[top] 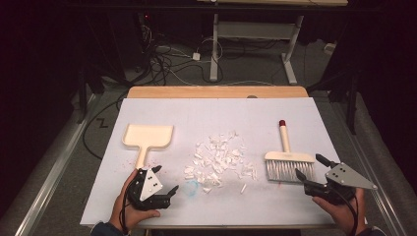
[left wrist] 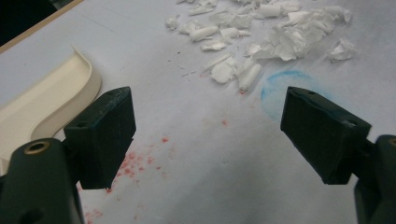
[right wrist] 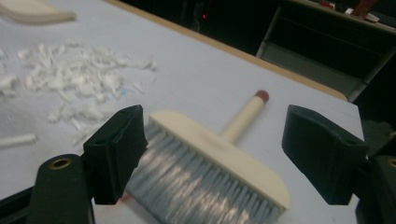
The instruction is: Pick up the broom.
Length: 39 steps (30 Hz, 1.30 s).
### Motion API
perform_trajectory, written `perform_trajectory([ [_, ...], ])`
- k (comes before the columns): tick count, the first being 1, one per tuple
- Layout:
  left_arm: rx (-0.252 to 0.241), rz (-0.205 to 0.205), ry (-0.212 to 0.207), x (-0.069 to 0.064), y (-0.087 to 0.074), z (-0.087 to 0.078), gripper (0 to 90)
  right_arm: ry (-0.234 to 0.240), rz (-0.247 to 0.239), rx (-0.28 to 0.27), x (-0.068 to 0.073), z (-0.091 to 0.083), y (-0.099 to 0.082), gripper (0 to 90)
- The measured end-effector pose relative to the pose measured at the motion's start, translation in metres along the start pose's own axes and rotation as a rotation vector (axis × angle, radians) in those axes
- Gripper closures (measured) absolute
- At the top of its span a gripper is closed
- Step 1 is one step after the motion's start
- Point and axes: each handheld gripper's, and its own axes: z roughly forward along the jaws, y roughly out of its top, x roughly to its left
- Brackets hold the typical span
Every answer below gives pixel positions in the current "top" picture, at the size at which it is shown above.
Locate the white table mat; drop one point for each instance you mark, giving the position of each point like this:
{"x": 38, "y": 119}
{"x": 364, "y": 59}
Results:
{"x": 209, "y": 131}

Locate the white power adapter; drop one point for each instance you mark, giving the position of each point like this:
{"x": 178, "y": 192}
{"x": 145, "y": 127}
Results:
{"x": 196, "y": 56}

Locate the person's right hand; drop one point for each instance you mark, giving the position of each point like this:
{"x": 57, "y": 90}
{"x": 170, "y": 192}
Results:
{"x": 345, "y": 211}

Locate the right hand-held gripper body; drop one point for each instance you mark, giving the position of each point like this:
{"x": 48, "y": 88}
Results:
{"x": 341, "y": 183}

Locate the person's right sleeve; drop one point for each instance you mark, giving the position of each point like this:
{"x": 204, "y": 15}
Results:
{"x": 372, "y": 232}

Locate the white metal desk frame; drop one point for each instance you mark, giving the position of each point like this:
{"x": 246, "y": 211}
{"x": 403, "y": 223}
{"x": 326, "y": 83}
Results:
{"x": 255, "y": 31}

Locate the cream hand brush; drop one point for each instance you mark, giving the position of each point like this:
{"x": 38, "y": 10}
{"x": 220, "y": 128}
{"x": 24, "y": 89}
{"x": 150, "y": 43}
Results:
{"x": 287, "y": 162}

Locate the black metal stand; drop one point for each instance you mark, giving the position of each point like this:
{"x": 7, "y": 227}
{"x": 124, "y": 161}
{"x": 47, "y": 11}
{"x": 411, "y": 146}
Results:
{"x": 86, "y": 88}
{"x": 347, "y": 95}

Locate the person's sleeve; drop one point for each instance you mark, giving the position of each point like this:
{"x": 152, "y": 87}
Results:
{"x": 372, "y": 232}
{"x": 106, "y": 229}

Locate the person's left sleeve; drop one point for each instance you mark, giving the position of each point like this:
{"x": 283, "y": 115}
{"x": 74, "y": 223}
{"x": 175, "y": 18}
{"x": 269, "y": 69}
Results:
{"x": 106, "y": 229}

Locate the person's left hand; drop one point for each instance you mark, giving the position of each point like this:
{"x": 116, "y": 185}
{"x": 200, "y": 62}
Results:
{"x": 131, "y": 204}

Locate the cream plastic dustpan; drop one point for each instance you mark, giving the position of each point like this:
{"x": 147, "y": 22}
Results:
{"x": 147, "y": 139}

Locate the pile of white paper scraps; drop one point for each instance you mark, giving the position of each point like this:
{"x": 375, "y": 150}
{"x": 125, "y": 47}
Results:
{"x": 218, "y": 160}

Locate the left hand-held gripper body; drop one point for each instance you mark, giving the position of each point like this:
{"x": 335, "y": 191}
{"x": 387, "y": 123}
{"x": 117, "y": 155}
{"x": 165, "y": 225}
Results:
{"x": 148, "y": 189}

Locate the wooden table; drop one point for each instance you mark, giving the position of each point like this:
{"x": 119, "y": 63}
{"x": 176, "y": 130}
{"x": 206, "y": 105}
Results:
{"x": 216, "y": 91}

